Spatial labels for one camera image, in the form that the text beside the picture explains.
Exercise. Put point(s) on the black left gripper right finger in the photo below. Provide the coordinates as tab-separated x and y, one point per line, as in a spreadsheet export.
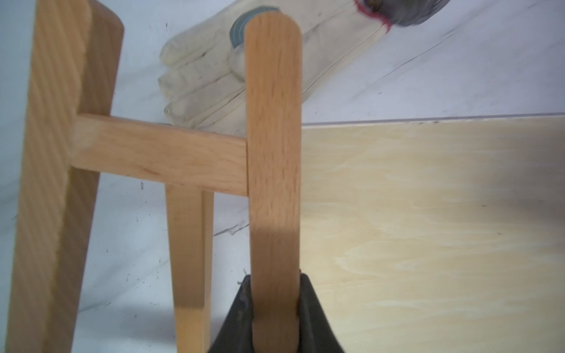
316	335

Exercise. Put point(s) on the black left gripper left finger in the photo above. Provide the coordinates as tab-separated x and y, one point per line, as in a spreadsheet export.
235	335

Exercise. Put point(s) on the light plywood board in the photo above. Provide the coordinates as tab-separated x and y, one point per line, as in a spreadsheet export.
444	236

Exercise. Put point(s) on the wooden easel frame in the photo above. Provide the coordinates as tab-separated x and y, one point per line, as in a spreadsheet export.
70	139

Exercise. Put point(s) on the cream work glove on table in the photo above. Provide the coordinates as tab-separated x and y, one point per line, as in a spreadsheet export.
205	86

